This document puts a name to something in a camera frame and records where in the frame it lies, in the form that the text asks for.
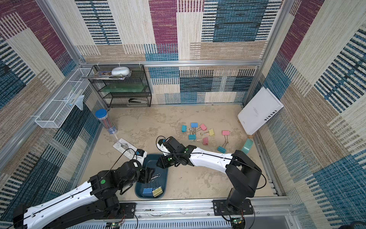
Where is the white ruler package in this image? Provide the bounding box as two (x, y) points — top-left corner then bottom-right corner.
(113, 138), (137, 159)

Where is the blue binder clip front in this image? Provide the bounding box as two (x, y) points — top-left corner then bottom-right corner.
(142, 188), (153, 198)

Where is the teal plastic storage box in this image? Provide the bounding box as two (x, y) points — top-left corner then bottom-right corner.
(135, 154), (168, 199)

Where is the yellow binder clip front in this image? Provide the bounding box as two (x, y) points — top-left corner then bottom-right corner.
(152, 186), (164, 198)

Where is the yellow binder clip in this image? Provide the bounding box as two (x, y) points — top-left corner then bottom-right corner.
(152, 186), (164, 198)
(200, 129), (214, 136)

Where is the mint green tape roll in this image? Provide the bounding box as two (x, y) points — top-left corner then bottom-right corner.
(241, 138), (254, 155)

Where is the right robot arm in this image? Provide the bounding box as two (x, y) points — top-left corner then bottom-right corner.
(156, 136), (263, 214)

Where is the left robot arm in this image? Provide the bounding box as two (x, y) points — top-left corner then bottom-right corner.
(13, 159), (155, 229)

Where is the teal binder clip centre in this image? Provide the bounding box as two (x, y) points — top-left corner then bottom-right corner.
(188, 129), (196, 140)

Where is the yellow binder clip back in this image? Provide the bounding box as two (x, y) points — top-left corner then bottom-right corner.
(200, 129), (214, 136)

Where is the teal binder clip right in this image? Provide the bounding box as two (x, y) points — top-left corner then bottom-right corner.
(217, 142), (227, 154)

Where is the pink binder clip right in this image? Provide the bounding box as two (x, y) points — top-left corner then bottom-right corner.
(222, 130), (230, 143)

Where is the pencil tube blue lid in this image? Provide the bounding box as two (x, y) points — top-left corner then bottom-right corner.
(95, 109), (117, 135)

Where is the black stapler on shelf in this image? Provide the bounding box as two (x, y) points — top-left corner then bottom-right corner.
(128, 98), (148, 104)

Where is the green folder on shelf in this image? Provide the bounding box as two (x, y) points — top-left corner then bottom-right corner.
(99, 83), (147, 93)

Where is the white book leaning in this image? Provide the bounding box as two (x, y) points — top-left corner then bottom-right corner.
(237, 87), (284, 135)

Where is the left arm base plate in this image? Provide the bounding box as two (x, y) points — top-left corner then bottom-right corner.
(94, 202), (136, 220)

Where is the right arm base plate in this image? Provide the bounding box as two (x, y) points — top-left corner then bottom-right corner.
(212, 199), (254, 216)

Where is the black wire shelf rack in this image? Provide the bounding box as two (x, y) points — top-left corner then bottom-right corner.
(85, 64), (152, 108)

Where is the white wire wall basket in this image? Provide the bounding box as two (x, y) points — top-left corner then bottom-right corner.
(35, 68), (90, 128)

